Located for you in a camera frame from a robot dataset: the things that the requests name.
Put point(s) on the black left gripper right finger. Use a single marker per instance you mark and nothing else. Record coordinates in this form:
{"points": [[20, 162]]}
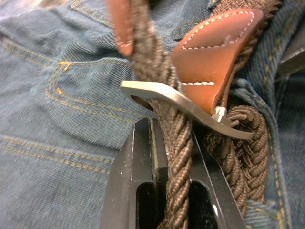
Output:
{"points": [[214, 190]]}

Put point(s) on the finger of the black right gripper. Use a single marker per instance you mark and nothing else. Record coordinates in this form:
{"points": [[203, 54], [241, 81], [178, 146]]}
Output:
{"points": [[291, 63]]}

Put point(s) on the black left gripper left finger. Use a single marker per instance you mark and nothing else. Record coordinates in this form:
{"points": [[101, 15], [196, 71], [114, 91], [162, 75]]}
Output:
{"points": [[140, 176]]}

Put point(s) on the brown braided belt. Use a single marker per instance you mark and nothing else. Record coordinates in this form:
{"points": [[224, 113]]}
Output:
{"points": [[205, 59]]}

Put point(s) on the blue denim shorts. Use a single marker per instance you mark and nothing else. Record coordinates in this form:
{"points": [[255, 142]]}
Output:
{"points": [[59, 114]]}

